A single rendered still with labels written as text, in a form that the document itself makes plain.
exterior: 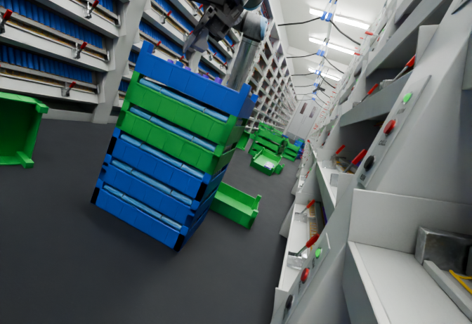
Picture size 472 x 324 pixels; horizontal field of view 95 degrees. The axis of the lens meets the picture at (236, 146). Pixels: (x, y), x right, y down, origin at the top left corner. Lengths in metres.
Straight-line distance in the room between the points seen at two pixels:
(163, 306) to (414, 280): 0.46
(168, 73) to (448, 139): 0.53
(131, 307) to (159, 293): 0.06
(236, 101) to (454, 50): 0.38
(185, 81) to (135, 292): 0.48
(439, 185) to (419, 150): 0.03
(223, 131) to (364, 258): 0.40
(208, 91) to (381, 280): 0.47
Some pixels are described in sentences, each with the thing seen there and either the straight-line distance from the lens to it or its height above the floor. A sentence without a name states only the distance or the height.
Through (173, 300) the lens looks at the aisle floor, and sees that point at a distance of 0.58.
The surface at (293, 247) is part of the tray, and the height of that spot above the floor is 0.16.
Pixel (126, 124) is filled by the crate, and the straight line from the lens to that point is 0.65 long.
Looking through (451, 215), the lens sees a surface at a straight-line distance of 0.26.
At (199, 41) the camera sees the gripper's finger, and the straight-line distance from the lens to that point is 0.70.
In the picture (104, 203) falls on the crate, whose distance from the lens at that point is 0.74.
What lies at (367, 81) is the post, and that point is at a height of 0.70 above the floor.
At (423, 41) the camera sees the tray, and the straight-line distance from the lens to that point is 0.36.
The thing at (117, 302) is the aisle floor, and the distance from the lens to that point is 0.55.
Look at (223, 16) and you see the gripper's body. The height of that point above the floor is 0.64.
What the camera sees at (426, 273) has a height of 0.37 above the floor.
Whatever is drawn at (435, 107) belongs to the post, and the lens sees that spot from 0.25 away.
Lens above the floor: 0.43
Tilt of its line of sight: 10 degrees down
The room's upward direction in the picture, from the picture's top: 24 degrees clockwise
